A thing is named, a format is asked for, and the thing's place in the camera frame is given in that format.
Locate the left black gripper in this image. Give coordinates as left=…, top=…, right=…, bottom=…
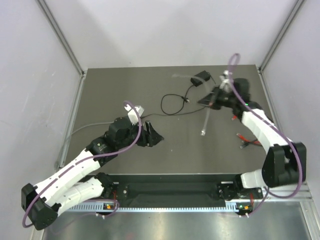
left=117, top=119, right=164, bottom=150

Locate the black power adapter brick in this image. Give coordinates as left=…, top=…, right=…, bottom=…
left=190, top=70, right=211, bottom=87

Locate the grey ethernet cable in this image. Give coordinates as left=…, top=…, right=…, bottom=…
left=172, top=72, right=216, bottom=137
left=71, top=121, right=112, bottom=136

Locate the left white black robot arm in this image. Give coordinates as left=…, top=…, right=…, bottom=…
left=21, top=116, right=164, bottom=231

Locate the red ethernet cable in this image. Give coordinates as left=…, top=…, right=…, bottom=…
left=231, top=113, right=262, bottom=146

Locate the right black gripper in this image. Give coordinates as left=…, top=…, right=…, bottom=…
left=198, top=85, right=238, bottom=111

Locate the aluminium frame rail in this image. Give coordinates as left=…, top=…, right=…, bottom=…
left=42, top=180, right=313, bottom=203

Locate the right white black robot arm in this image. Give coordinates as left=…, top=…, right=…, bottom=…
left=197, top=76, right=307, bottom=199

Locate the thin black power cord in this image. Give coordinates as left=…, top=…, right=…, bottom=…
left=141, top=73, right=217, bottom=121

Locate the grey slotted cable duct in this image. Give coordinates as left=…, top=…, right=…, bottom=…
left=67, top=202, right=252, bottom=213

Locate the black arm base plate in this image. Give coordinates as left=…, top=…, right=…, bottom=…
left=109, top=173, right=263, bottom=201

